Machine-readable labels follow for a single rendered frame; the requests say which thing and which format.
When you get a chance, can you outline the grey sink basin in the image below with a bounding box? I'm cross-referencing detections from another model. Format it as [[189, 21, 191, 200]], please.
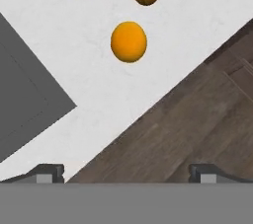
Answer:
[[0, 12, 78, 164]]

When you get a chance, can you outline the orange fruit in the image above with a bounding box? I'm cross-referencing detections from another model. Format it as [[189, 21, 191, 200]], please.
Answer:
[[110, 21, 148, 64]]

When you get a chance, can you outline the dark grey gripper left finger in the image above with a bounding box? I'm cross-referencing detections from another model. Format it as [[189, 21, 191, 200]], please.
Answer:
[[0, 163, 65, 185]]

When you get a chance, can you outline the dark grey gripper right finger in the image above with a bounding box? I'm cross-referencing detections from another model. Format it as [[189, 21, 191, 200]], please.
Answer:
[[188, 163, 253, 185]]

